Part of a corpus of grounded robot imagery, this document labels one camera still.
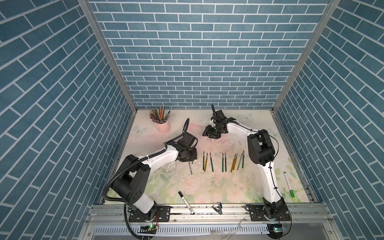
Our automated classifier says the gold carving knife long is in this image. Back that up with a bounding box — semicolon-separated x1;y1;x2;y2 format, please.
204;153;208;172

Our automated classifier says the silver carving knife capped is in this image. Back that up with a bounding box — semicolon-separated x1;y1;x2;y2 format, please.
237;152;245;171

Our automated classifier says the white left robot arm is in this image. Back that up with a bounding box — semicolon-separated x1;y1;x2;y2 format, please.
103;132;198;219

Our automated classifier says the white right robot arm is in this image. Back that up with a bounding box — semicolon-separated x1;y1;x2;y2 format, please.
203;106;287;218

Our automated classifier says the pink metal pencil cup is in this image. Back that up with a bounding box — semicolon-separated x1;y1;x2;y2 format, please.
155;119;171;134

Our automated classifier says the coloured pencils bundle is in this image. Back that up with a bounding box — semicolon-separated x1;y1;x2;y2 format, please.
149;107;171;124

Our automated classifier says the black marker pen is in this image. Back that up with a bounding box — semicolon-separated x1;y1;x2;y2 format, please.
178;191;195;215

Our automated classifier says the black binder clip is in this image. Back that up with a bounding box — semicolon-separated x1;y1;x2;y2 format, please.
212;202;223;215

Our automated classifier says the green white marker pen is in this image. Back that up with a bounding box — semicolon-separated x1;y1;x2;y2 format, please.
284;172;295;198

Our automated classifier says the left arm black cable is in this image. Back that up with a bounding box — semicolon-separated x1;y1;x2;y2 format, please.
101;117;199;240

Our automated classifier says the aluminium front rail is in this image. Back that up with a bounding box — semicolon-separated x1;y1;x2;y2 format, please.
80;203;342;240

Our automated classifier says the aluminium corner frame post right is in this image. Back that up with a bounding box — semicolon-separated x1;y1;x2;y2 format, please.
272;0;341;113

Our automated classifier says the aluminium corner frame post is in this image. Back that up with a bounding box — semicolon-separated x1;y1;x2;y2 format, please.
272;0;341;113
78;0;137;114

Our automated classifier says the aluminium corner frame post left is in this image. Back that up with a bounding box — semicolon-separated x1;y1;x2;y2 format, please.
78;0;137;114

